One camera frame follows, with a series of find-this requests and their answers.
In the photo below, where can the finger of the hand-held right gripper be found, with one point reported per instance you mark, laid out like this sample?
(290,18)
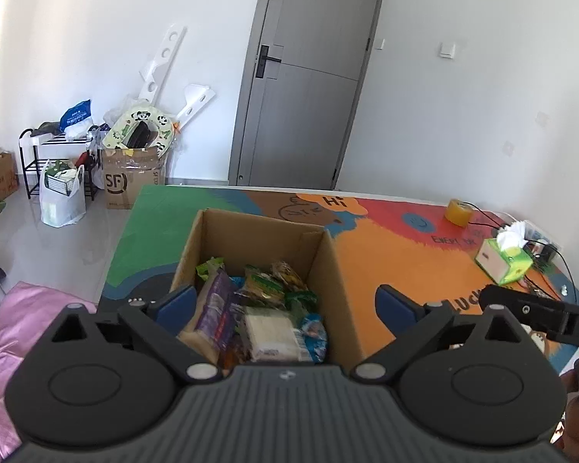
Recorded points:
(526,308)

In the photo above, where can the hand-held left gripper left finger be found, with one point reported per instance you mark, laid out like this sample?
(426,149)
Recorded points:
(176,306)

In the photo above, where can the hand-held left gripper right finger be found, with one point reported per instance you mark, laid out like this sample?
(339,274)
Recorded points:
(391,306)

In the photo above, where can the bright green snack packet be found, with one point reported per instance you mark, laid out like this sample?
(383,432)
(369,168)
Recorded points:
(301,303)
(210,270)

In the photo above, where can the blue and green snack packet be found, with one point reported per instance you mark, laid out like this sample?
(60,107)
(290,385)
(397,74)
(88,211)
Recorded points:
(237,282)

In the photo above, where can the dark purple snack packet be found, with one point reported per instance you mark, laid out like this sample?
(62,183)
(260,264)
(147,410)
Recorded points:
(236,333)

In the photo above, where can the red snack packet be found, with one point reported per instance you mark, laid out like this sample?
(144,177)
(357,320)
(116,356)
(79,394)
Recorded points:
(227,361)

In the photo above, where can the clear cracker packet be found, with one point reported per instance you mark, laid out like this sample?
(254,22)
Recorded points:
(275,333)

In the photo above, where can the small clear candy packet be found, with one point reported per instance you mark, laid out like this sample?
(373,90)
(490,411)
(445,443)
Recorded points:
(289,275)

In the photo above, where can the colourful cartoon printed mat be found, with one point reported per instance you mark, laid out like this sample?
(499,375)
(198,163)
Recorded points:
(405,260)

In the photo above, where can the green tissue box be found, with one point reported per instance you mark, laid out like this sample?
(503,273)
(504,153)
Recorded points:
(506,263)

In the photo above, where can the black power adapter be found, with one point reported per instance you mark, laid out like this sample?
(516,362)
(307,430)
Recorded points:
(546,251)

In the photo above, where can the white power strip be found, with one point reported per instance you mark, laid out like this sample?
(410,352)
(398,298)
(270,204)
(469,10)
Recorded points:
(535,236)

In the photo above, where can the yellow tape roll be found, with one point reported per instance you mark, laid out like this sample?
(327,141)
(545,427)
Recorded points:
(458,213)

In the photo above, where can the taped cardboard box with logo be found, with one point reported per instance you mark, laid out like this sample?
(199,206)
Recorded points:
(125,178)

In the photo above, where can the white plastic bag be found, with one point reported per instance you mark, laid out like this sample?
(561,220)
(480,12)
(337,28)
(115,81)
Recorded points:
(60,210)

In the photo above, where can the shiny quilt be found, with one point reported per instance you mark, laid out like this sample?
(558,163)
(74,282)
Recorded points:
(9,342)

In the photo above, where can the black shoe rack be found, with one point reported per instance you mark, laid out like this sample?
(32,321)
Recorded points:
(29,173)

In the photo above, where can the short white perforated board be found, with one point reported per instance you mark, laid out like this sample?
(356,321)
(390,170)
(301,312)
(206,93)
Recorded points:
(195,103)

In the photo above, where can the blue plastic bag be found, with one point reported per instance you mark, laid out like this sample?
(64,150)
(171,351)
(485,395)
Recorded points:
(76,118)

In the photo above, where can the dark cloth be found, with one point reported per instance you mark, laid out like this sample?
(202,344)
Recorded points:
(46,129)

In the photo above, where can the grey door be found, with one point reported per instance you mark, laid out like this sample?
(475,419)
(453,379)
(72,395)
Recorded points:
(309,87)

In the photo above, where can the tall white perforated board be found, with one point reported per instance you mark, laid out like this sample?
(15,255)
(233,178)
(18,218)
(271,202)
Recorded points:
(161,65)

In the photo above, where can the white wall socket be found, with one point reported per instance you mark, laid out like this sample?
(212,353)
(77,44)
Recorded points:
(541,118)
(510,147)

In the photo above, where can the white light switch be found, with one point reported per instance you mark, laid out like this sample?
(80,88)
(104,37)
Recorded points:
(447,50)

